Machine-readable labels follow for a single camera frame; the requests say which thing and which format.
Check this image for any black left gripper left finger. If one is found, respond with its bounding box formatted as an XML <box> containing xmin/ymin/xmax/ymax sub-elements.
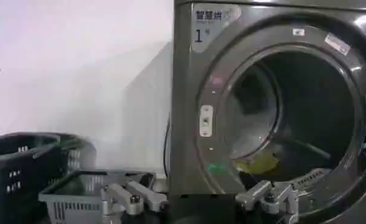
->
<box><xmin>100</xmin><ymin>180</ymin><xmax>168</xmax><ymax>224</ymax></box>

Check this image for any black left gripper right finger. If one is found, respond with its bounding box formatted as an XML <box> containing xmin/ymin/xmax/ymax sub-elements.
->
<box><xmin>235</xmin><ymin>180</ymin><xmax>300</xmax><ymax>224</ymax></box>

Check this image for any yellow-green garment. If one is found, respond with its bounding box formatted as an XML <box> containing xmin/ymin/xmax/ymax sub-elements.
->
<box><xmin>233</xmin><ymin>153</ymin><xmax>280</xmax><ymax>176</ymax></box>

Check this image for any grey plastic laundry basket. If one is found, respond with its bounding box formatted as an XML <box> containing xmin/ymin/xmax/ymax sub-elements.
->
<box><xmin>38</xmin><ymin>170</ymin><xmax>157</xmax><ymax>224</ymax></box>

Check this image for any black plastic laundry basket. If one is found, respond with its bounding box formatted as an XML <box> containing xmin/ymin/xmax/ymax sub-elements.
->
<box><xmin>0</xmin><ymin>131</ymin><xmax>97</xmax><ymax>224</ymax></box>

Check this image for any grey dryer with round opening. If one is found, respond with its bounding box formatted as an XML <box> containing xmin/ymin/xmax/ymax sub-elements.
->
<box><xmin>169</xmin><ymin>0</ymin><xmax>366</xmax><ymax>224</ymax></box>

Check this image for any black power cable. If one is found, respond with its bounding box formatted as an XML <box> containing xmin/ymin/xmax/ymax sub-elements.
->
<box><xmin>162</xmin><ymin>117</ymin><xmax>171</xmax><ymax>179</ymax></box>

